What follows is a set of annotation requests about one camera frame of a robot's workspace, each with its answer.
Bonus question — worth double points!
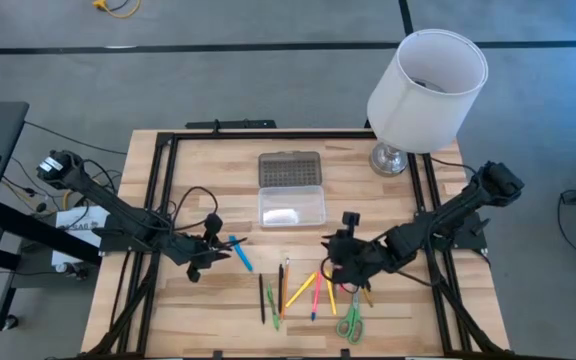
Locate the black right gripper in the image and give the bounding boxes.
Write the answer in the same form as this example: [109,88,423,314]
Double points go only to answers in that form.
[320,211,387,282]

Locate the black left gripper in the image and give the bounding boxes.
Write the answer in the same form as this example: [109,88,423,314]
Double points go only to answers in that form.
[167,213,248,284]

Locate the blue marker pen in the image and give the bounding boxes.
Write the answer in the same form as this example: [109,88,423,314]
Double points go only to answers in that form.
[228,234,254,273]

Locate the clear pencil box grey lid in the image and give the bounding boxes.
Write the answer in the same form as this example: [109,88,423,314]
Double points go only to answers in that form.
[257,150,327,229]

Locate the thin black pen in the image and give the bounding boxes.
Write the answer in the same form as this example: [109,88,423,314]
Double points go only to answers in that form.
[258,273,267,325]

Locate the thick black pen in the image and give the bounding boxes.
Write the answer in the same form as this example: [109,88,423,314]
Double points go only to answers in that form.
[277,263,285,316]

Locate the green clear ballpoint pen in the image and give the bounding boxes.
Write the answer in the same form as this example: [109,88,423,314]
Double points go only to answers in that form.
[266,281,281,331]

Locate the white paper sheet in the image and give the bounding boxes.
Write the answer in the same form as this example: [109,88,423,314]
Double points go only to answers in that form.
[50,204,112,267]

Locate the white shade silver table lamp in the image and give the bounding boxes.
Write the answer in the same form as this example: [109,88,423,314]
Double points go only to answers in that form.
[366,28,489,178]

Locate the black stand beam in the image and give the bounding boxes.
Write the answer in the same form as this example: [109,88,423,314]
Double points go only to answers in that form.
[0,199,104,267]

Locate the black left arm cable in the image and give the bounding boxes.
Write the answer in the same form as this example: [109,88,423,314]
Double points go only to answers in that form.
[171,185,220,232]

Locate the green handled scissors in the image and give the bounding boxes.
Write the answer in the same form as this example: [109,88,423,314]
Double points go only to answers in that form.
[335,291,366,346]

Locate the black aluminium rig frame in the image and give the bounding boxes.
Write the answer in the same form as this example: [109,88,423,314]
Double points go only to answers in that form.
[82,130,514,360]

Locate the black mount bar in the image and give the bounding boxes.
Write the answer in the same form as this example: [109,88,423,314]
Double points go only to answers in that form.
[185,118,278,131]

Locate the black lamp cable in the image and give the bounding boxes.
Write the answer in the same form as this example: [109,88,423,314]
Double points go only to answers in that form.
[430,156,477,175]

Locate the black floor cable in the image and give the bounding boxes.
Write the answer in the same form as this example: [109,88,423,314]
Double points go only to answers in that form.
[22,119,129,157]

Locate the yellow floor cable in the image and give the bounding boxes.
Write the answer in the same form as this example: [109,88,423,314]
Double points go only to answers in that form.
[91,0,143,20]

